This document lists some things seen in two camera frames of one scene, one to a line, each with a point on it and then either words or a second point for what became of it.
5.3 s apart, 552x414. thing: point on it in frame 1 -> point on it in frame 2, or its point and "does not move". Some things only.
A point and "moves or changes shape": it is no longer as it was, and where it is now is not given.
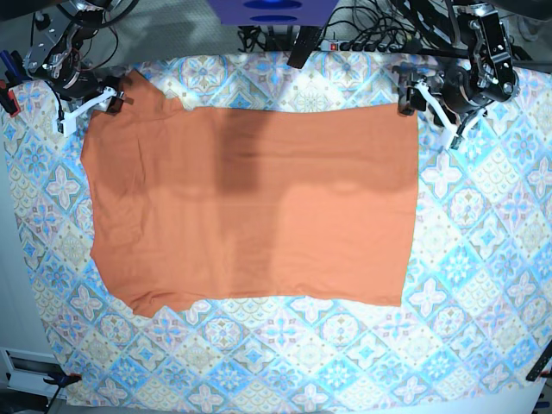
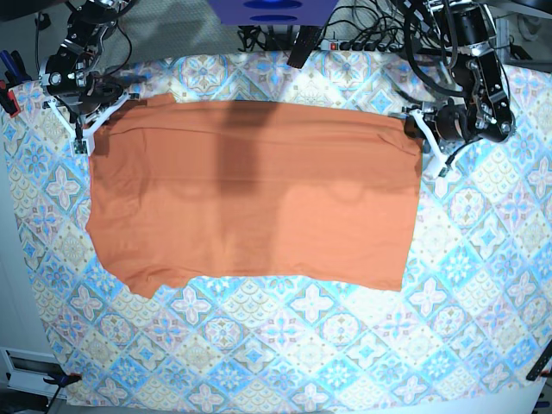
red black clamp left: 15,73 does not move
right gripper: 458,92 -> 449,124
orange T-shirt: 309,203 moves or changes shape
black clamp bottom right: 537,370 does not move
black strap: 307,40 does not move
